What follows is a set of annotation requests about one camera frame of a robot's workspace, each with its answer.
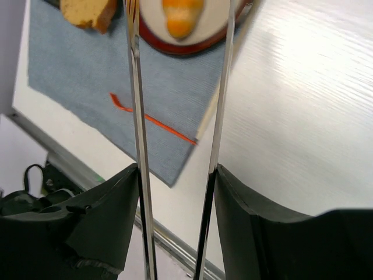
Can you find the aluminium table frame rail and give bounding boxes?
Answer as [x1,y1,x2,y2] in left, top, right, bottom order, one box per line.
[8,107,228,280]

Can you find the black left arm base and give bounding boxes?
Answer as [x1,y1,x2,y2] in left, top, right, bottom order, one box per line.
[1,162,83,216]

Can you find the red rimmed round plate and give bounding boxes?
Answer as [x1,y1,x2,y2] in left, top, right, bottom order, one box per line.
[136,0,254,56]

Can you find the blue cloth placemat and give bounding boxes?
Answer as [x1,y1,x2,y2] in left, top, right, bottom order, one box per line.
[28,1,225,187]

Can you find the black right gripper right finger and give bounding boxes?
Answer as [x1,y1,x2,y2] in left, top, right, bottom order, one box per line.
[214,165,372,279]

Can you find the metal tongs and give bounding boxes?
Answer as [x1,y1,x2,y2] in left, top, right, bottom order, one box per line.
[123,1,235,279]

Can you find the orange striped bread roll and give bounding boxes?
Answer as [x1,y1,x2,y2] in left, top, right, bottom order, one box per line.
[162,0,205,40]

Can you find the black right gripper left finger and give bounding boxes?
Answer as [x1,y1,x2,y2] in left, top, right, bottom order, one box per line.
[1,164,139,279]

